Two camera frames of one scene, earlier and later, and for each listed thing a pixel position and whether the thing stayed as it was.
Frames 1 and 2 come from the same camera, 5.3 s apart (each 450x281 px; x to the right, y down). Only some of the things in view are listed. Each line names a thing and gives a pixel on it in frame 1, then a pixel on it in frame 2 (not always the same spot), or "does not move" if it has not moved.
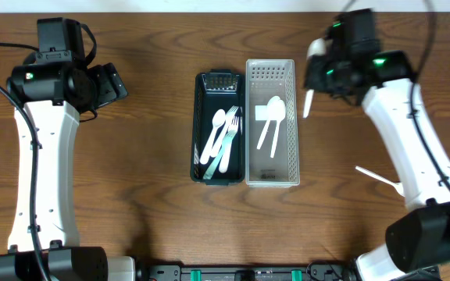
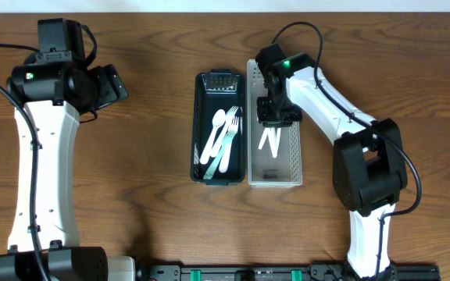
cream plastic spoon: (219, 118) does not move
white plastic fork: (229, 117) does not move
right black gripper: (314, 77) -> (268, 120)
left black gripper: (112, 83) does not move
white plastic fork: (226, 144) does not move
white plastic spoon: (316, 48) -> (272, 140)
